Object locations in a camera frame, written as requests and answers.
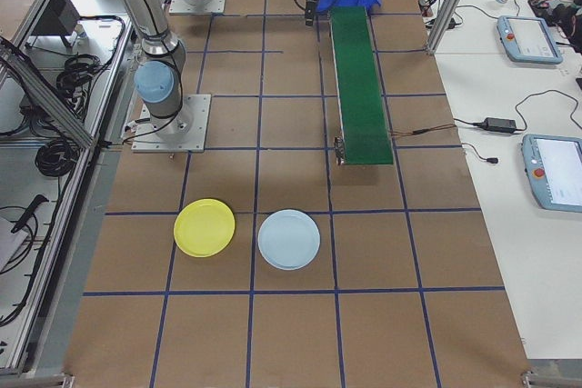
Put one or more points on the V-shaped aluminium bar frame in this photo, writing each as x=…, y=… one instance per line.
x=45, y=97

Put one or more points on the black box inside frame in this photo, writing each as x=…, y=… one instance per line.
x=59, y=15

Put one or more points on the light blue round plate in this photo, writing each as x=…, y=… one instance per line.
x=288, y=239

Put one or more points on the small electronics circuit board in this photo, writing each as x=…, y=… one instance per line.
x=427, y=8

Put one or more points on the black red desk device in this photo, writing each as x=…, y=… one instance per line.
x=541, y=5

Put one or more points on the bystander dark clothed body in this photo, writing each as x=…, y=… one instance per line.
x=568, y=20

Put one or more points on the green belt conveyor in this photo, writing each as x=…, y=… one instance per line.
x=359, y=88

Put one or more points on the white paper sheet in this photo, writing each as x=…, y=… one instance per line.
x=9, y=242

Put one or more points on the slanted aluminium profile post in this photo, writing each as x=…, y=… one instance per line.
x=448, y=6

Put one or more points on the yellow round plate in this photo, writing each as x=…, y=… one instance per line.
x=204, y=226

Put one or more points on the black power adapter brick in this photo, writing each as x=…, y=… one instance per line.
x=500, y=123

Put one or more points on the light blue teach pendant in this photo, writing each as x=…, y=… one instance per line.
x=554, y=174
x=529, y=40

